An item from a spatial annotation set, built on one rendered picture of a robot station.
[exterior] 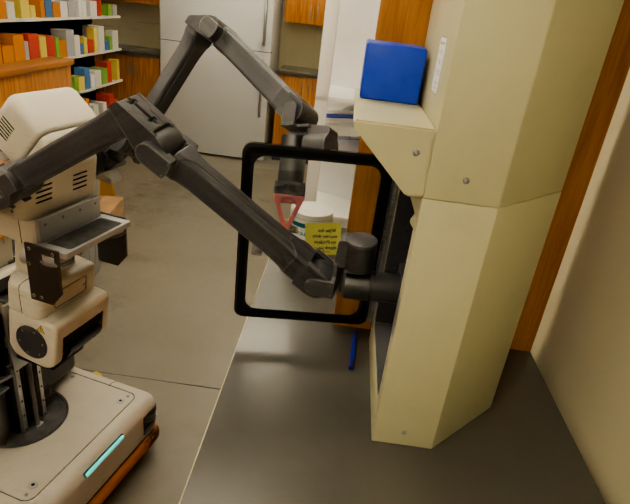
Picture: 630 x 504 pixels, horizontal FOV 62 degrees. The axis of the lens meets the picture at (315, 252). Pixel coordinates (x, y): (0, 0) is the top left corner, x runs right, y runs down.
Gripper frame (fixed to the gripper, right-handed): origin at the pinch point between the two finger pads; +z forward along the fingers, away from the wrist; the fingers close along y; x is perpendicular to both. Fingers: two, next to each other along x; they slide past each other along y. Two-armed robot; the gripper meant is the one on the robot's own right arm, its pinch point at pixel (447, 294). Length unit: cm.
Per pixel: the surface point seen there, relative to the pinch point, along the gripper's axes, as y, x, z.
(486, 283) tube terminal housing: -12.7, -9.4, 2.6
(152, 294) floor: 174, 113, -127
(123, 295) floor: 168, 113, -142
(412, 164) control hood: -14.9, -27.9, -12.1
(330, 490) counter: -26.9, 23.8, -18.5
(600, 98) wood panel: 22.4, -34.9, 26.8
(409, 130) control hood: -14.9, -32.6, -13.3
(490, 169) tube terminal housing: -14.8, -28.2, -1.3
